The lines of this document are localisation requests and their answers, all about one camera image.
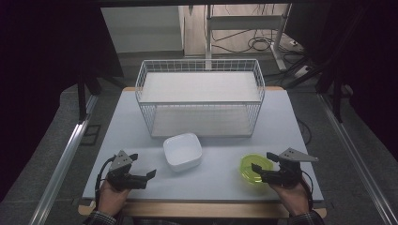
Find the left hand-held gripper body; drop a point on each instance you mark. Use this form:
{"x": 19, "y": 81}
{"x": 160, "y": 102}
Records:
{"x": 120, "y": 162}

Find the person's left hand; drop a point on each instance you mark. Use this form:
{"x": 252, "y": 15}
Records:
{"x": 111, "y": 200}

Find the black metal stand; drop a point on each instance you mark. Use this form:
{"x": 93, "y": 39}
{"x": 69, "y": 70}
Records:
{"x": 337, "y": 100}
{"x": 82, "y": 100}

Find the light grey table board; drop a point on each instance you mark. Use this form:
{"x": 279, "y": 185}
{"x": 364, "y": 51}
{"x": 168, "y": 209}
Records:
{"x": 219, "y": 175}

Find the translucent green bowl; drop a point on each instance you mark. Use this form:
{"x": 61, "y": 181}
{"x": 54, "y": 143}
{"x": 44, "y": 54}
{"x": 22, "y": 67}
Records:
{"x": 247, "y": 170}

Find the white power strip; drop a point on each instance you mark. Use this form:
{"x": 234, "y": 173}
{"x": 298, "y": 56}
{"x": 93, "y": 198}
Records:
{"x": 302, "y": 71}

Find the white cabinet panel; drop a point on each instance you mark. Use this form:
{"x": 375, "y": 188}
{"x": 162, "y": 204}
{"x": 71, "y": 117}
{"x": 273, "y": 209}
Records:
{"x": 140, "y": 29}

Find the metal floor rail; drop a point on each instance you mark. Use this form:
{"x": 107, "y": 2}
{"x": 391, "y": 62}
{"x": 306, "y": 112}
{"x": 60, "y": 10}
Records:
{"x": 62, "y": 162}
{"x": 356, "y": 162}

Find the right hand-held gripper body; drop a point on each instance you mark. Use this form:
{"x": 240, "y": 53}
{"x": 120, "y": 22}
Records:
{"x": 289, "y": 173}

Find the white desk frame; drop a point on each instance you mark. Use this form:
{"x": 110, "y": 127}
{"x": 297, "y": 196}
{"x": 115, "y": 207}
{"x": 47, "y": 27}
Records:
{"x": 244, "y": 22}

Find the white square bowl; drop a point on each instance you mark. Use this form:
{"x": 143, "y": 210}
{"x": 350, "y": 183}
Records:
{"x": 182, "y": 152}

